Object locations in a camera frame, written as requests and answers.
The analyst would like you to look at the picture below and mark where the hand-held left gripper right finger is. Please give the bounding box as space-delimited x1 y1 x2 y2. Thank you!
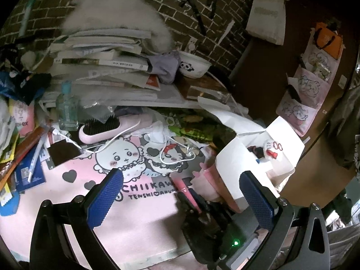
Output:
238 171 329 270

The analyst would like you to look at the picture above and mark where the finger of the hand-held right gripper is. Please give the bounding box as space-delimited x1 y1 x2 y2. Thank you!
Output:
176 189 211 218

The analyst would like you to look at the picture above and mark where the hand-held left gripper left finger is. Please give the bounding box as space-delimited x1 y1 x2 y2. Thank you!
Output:
29 168 125 270

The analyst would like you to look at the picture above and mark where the pink tube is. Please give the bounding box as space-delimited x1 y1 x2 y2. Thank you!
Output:
171 175 203 214

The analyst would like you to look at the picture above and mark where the white cardboard box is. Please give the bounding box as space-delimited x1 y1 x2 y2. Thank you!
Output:
214 116 306 214

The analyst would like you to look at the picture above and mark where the white doll with red glasses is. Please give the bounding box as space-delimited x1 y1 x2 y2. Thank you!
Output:
262 140 285 161

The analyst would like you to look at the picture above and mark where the pink printed desk mat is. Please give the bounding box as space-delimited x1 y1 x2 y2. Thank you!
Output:
0 133 216 263

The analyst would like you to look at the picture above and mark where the black card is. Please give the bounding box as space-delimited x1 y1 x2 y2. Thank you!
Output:
44 140 84 170

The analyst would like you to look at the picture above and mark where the pink hairbrush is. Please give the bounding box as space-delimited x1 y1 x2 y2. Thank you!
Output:
78 115 153 145

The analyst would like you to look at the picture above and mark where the green snack packet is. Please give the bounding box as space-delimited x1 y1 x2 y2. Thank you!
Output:
168 115 218 142

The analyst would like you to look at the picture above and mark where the white pen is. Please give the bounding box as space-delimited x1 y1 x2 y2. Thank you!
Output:
27 134 46 183

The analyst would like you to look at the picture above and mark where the white crumpled paper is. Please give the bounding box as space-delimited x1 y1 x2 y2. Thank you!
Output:
198 96 265 136

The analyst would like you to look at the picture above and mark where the clear bottle blue cap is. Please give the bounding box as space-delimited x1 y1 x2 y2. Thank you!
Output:
55 80 80 131

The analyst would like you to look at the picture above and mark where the brown long packet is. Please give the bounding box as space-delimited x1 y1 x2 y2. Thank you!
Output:
0 126 47 187

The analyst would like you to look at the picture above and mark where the blue zigzag-edged card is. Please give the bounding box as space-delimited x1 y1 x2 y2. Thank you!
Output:
0 191 21 218

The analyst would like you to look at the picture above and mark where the yellow packet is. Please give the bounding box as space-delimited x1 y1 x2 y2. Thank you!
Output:
0 129 21 164

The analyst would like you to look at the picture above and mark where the pink tissue packet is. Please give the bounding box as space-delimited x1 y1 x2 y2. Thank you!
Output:
8 99 36 136

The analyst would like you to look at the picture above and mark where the dark jacket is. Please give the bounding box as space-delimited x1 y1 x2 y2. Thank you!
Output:
327 87 360 170

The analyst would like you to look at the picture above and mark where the brown box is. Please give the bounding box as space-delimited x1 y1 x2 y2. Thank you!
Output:
179 72 234 102

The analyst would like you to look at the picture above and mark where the stack of books and papers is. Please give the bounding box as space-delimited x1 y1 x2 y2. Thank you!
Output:
36 28 192 109

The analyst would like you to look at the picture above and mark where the panda print bowl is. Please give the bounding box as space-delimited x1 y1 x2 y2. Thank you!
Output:
177 51 212 79

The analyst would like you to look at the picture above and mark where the grey cloth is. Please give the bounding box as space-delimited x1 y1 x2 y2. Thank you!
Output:
146 51 181 85

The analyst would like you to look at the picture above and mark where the blue snack bag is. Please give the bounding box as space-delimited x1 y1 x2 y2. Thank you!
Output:
0 70 52 105

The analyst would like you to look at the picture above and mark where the orange paper bag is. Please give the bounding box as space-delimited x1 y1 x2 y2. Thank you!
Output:
313 22 344 60

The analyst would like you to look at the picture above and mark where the white fluffy fur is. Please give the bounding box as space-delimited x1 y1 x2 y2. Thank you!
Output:
60 0 175 54

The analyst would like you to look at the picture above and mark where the white cable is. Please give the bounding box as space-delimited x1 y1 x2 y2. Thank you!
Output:
52 117 203 164

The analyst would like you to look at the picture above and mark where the pink hanging wall organizer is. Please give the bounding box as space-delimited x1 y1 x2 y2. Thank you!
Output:
275 27 343 137

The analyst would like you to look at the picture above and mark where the white wall strip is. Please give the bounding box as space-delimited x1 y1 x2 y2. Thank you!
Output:
217 20 236 46

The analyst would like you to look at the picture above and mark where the black wall strap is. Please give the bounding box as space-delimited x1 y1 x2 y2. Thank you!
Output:
179 0 223 35

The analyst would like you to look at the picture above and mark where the pale wall pipe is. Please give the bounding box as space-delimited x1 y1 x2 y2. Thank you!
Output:
19 0 47 38

